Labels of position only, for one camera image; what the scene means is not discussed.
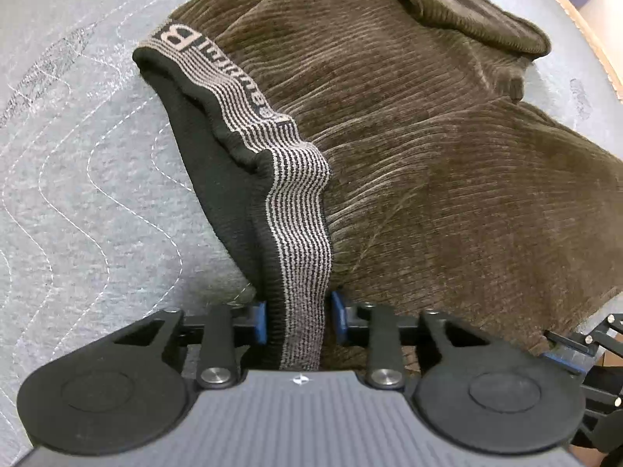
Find brown corduroy pants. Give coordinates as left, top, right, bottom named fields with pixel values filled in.
left=133, top=0, right=622, bottom=370

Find wooden bed frame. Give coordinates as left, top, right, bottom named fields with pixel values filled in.
left=0, top=0, right=623, bottom=89

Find grey quilted mattress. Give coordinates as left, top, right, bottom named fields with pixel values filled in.
left=0, top=0, right=623, bottom=458

